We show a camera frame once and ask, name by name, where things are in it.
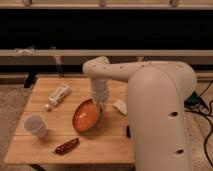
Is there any black cable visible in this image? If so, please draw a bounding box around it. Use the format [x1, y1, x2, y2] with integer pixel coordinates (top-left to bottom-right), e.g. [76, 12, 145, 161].
[185, 79, 213, 168]

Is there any orange ceramic bowl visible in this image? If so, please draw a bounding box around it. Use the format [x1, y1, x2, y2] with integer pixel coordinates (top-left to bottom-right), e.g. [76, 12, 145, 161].
[72, 99, 102, 132]

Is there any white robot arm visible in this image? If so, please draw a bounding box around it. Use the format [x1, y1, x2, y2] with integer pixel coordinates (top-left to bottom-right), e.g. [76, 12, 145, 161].
[83, 56, 197, 171]

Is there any translucent plastic cup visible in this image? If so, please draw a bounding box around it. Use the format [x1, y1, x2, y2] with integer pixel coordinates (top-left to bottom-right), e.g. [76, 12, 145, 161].
[23, 114, 47, 139]

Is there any wooden table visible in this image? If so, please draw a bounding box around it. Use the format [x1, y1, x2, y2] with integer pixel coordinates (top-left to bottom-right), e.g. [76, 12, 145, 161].
[4, 78, 133, 164]

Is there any white sponge block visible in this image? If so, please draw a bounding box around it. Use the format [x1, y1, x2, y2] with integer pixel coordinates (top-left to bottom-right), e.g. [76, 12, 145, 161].
[113, 100, 128, 115]

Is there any grey metal rail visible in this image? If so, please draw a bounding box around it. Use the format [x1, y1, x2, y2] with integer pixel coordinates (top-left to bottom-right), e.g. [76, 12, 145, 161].
[0, 49, 213, 66]

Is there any white tube bottle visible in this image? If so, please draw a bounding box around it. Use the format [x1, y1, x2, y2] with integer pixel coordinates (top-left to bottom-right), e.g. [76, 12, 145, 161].
[44, 83, 71, 111]

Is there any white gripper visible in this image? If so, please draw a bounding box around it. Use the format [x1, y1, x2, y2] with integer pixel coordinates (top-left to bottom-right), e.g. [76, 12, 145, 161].
[91, 79, 109, 114]

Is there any blue power adapter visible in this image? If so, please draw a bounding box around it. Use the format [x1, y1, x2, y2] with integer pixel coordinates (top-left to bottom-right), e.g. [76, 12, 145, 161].
[184, 91, 200, 107]

